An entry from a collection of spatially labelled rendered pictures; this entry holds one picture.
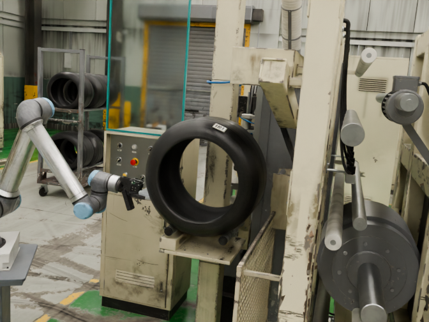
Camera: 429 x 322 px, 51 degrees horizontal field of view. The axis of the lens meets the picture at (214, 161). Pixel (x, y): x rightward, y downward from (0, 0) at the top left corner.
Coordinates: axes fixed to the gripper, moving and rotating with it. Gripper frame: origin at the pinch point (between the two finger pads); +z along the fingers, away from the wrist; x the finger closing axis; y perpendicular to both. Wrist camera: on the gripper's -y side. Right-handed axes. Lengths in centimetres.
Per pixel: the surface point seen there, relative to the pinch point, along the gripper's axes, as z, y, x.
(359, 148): 108, 13, 341
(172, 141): 8.6, 33.8, -12.1
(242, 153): 43, 36, -11
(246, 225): 46, -9, 25
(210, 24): -282, 169, 904
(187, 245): 21.7, -19.7, 2.4
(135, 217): -34, -37, 60
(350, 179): 91, 37, -13
